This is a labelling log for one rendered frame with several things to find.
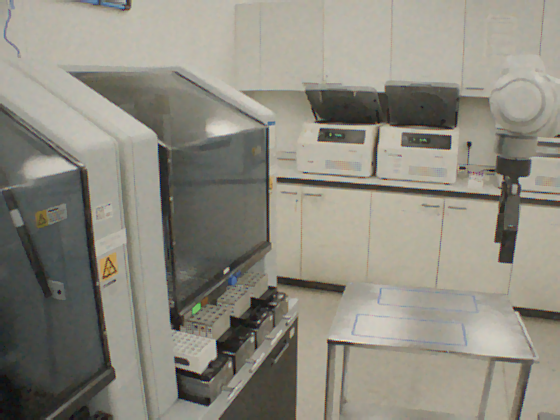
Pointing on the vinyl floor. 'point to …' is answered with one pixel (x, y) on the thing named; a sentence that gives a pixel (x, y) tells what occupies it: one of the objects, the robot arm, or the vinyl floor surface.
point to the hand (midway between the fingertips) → (503, 247)
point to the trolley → (426, 340)
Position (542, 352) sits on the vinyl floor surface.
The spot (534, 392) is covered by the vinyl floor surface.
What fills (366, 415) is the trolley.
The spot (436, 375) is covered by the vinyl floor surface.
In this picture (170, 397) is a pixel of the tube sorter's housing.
